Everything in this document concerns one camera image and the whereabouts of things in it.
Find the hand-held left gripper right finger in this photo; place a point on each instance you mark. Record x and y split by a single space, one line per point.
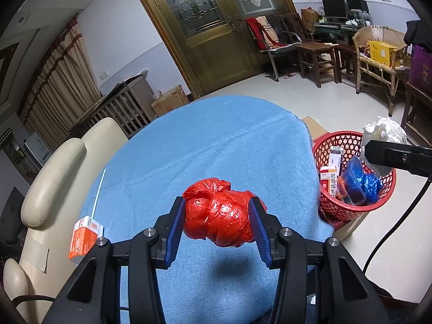
260 233

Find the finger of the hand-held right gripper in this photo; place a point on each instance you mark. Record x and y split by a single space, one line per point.
388 153

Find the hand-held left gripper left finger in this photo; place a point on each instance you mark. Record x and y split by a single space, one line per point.
175 229

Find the white plastic bag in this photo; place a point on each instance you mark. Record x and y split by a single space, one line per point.
384 130

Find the blue plastic bag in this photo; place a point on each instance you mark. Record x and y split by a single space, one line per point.
361 179

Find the red plastic bag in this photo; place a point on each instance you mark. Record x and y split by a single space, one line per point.
222 216

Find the yellow medicine box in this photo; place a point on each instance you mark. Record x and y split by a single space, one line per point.
332 182

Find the red plastic basket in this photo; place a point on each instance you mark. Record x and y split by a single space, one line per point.
341 211

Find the dark wooden side table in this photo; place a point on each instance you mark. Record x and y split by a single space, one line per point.
416 108

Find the thin white stick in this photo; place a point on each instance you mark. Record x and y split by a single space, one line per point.
99 192

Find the purple bag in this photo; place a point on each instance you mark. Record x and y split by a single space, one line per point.
422 67

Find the orange and white carton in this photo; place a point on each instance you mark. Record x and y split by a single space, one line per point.
81 239

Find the yellow carton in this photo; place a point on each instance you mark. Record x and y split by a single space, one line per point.
381 54

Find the dark wooden stool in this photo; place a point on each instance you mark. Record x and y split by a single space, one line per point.
346 49

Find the wicker chair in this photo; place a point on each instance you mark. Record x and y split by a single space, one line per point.
361 40

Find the dark jacket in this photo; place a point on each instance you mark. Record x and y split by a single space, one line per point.
416 32

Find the slipper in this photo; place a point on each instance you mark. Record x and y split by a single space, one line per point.
290 76

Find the dark wooden chair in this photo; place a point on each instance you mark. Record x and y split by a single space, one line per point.
317 47

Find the grey wooden crib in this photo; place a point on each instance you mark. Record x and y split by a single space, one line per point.
118 108

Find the cluttered desk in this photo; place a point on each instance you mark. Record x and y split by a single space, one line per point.
337 28

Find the cream leather sofa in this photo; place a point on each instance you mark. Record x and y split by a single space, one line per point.
50 175

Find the beige paper patch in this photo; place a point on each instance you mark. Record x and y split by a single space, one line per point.
35 253

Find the black computer monitor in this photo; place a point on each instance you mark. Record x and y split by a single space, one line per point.
334 8

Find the small cardboard box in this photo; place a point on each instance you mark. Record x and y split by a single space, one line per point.
308 16

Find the white refrigerator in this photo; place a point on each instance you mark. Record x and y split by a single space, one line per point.
37 148

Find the dark display cabinet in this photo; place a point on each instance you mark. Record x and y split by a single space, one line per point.
15 158

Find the wooden double door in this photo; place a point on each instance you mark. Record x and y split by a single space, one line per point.
209 57

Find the red striped blanket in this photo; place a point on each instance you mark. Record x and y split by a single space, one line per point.
261 32

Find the beige curtains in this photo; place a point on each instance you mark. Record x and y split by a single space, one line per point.
60 91

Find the metal frame chair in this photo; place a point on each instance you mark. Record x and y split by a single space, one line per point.
280 50

